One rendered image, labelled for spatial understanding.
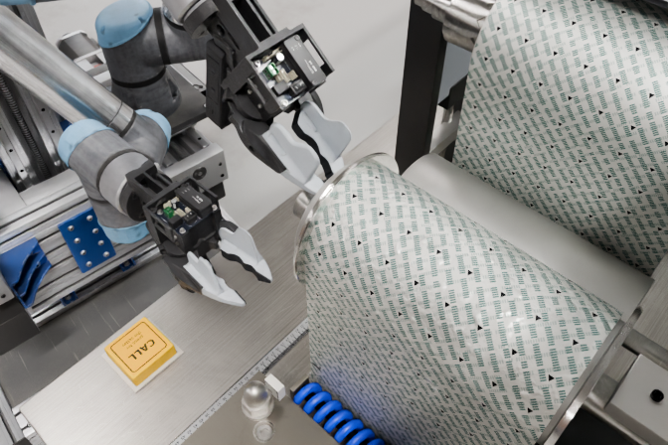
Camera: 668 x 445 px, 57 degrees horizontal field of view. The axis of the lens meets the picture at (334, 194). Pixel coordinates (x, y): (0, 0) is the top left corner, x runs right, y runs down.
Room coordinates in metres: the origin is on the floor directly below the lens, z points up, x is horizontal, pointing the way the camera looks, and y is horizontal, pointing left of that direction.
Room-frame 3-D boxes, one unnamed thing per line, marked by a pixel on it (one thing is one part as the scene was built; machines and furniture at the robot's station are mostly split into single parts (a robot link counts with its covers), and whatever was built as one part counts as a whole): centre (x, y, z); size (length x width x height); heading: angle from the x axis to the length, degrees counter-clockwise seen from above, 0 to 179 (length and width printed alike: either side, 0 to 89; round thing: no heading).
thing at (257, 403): (0.29, 0.09, 1.05); 0.04 x 0.04 x 0.04
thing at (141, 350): (0.42, 0.27, 0.91); 0.07 x 0.07 x 0.02; 48
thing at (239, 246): (0.44, 0.10, 1.12); 0.09 x 0.03 x 0.06; 57
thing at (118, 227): (0.62, 0.32, 1.01); 0.11 x 0.08 x 0.11; 177
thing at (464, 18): (0.58, -0.16, 1.34); 0.06 x 0.06 x 0.06; 48
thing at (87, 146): (0.60, 0.32, 1.11); 0.11 x 0.08 x 0.09; 48
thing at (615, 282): (0.38, -0.18, 1.18); 0.26 x 0.12 x 0.12; 48
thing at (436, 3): (0.62, -0.11, 1.34); 0.06 x 0.03 x 0.03; 48
